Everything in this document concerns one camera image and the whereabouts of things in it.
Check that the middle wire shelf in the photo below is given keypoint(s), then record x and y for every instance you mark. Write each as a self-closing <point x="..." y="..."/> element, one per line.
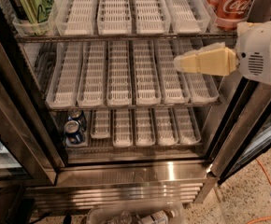
<point x="161" y="105"/>

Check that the fridge door right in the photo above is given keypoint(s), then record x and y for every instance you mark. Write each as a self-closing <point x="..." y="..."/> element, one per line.
<point x="247" y="134"/>

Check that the blue pepsi can behind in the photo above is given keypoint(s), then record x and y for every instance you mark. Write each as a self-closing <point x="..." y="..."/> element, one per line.
<point x="78" y="115"/>

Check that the red coke can front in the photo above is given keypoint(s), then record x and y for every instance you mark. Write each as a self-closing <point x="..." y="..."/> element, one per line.
<point x="230" y="12"/>

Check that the fridge door left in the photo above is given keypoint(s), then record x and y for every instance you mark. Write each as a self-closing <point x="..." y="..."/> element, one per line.
<point x="31" y="152"/>

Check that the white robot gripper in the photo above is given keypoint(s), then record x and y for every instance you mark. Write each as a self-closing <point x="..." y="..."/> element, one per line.
<point x="256" y="48"/>

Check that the clear plastic bin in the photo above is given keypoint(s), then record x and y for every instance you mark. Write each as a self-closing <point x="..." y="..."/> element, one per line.
<point x="125" y="213"/>

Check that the blue pepsi can front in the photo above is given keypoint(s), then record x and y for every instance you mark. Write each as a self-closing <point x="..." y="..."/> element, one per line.
<point x="73" y="132"/>

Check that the bottom wire shelf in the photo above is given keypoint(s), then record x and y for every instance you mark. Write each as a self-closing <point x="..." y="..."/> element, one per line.
<point x="104" y="147"/>

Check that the steel fridge base grille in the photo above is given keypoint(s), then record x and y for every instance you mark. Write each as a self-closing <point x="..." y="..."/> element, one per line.
<point x="82" y="188"/>

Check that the fridge door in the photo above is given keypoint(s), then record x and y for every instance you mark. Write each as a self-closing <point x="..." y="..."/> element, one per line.
<point x="247" y="134"/>
<point x="31" y="152"/>

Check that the blue pepsi can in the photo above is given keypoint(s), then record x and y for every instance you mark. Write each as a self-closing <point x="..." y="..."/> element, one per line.
<point x="78" y="115"/>
<point x="73" y="132"/>

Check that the wire shelf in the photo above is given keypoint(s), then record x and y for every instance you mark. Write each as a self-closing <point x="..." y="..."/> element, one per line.
<point x="104" y="147"/>
<point x="161" y="105"/>
<point x="86" y="38"/>

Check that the plastic bottle in bin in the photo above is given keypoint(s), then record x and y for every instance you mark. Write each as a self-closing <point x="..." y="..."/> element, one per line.
<point x="159" y="217"/>

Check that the green drink can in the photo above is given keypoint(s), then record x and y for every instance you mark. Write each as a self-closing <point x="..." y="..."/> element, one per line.
<point x="35" y="13"/>

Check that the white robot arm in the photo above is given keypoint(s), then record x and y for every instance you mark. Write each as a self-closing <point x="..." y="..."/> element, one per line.
<point x="251" y="56"/>

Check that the top wire shelf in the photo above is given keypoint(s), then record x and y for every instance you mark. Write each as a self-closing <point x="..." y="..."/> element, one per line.
<point x="86" y="38"/>

